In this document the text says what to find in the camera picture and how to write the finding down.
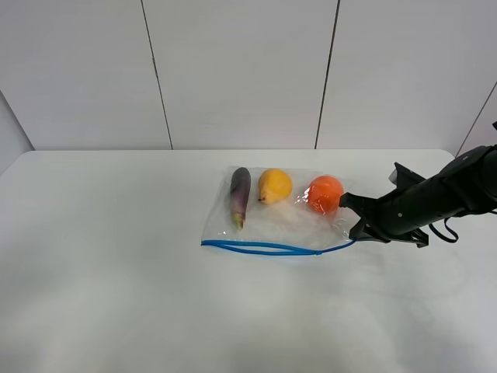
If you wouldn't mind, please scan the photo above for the clear zip bag blue seal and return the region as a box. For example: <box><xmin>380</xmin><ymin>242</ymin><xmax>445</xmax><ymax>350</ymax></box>
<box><xmin>201</xmin><ymin>167</ymin><xmax>356</xmax><ymax>256</ymax></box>

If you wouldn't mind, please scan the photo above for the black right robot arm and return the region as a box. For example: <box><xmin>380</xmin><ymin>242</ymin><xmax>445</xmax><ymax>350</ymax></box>
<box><xmin>339</xmin><ymin>145</ymin><xmax>496</xmax><ymax>248</ymax></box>

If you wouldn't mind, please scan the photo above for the orange fruit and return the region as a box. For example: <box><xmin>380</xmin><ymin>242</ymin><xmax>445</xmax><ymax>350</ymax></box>
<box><xmin>308</xmin><ymin>175</ymin><xmax>344</xmax><ymax>214</ymax></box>

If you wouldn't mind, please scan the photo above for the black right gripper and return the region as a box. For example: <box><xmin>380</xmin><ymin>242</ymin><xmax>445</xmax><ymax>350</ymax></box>
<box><xmin>339</xmin><ymin>176</ymin><xmax>465</xmax><ymax>248</ymax></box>

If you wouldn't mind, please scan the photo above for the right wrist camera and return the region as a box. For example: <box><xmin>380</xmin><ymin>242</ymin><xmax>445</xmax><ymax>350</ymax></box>
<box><xmin>388</xmin><ymin>162</ymin><xmax>425</xmax><ymax>190</ymax></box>

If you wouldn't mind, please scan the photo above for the yellow pear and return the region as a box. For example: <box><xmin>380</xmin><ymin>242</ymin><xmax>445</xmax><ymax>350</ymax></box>
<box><xmin>258</xmin><ymin>169</ymin><xmax>293</xmax><ymax>204</ymax></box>

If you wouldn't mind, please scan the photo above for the purple eggplant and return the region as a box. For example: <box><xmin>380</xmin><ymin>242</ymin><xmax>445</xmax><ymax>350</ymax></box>
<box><xmin>229</xmin><ymin>167</ymin><xmax>252</xmax><ymax>230</ymax></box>

